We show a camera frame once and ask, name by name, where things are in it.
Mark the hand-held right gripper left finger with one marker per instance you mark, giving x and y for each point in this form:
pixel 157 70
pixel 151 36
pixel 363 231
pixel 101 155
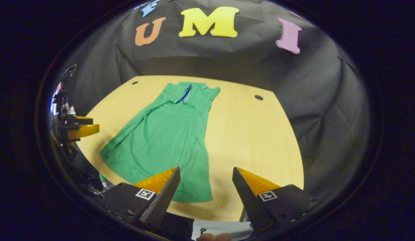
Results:
pixel 164 201

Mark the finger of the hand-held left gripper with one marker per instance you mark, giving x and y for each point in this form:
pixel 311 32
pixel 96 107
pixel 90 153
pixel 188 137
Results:
pixel 78 122
pixel 83 131

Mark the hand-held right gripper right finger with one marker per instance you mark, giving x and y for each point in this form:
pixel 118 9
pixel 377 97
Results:
pixel 247 201

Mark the green T-shirt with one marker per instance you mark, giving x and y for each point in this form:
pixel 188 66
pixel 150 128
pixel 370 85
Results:
pixel 160 140

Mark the black backdrop cloth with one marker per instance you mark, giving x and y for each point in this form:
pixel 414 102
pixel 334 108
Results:
pixel 261 67

